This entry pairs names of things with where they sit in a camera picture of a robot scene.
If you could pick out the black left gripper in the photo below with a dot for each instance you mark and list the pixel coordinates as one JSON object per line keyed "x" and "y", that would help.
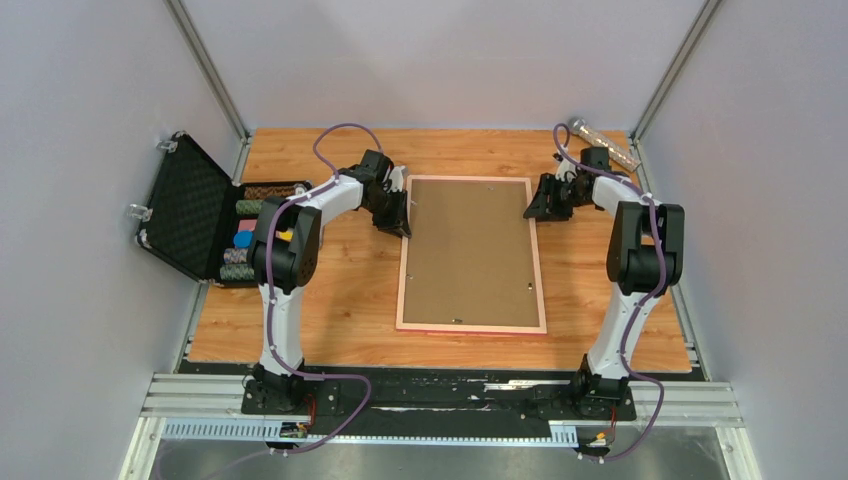
{"x": 397, "y": 222}

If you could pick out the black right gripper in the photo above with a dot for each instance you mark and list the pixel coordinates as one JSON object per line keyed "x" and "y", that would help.
{"x": 540, "y": 207}

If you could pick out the wooden picture frame pink inlay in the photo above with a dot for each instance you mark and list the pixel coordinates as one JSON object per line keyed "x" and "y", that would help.
{"x": 401, "y": 278}

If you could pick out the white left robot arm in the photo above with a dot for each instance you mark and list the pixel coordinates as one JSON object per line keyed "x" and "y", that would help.
{"x": 286, "y": 245}

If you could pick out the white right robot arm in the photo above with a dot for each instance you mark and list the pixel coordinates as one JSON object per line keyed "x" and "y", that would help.
{"x": 644, "y": 259}

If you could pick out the glittery silver tube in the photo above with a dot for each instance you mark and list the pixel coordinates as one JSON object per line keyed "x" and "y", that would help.
{"x": 623, "y": 156}

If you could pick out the blue round chip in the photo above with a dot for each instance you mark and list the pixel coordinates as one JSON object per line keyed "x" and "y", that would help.
{"x": 242, "y": 239}

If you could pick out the black poker chip case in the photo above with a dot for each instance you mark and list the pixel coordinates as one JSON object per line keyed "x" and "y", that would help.
{"x": 195, "y": 209}

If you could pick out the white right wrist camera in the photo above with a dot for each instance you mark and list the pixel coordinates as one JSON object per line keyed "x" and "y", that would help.
{"x": 566, "y": 170}

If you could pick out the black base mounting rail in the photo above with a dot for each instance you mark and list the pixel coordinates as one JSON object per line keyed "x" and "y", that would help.
{"x": 441, "y": 402}

